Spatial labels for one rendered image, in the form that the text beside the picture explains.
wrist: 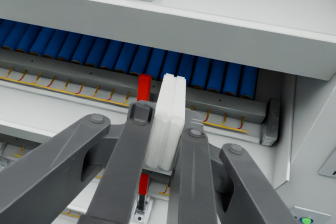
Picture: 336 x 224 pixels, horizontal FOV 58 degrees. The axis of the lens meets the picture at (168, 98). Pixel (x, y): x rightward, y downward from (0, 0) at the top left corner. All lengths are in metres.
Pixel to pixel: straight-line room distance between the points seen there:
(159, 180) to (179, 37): 0.32
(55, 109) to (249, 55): 0.26
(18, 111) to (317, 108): 0.34
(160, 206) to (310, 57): 0.36
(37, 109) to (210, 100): 0.22
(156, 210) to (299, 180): 0.26
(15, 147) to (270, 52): 0.50
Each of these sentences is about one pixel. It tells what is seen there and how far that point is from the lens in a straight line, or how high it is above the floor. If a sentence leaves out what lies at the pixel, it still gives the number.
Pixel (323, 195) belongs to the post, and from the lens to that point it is 0.37.
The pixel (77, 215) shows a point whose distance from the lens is 0.74.
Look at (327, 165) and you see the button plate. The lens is 0.32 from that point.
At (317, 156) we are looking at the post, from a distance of 0.32.
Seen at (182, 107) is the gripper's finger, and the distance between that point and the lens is 0.16.
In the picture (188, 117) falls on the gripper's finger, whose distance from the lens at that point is 0.17.
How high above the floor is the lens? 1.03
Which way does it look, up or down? 43 degrees down
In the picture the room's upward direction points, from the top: 4 degrees clockwise
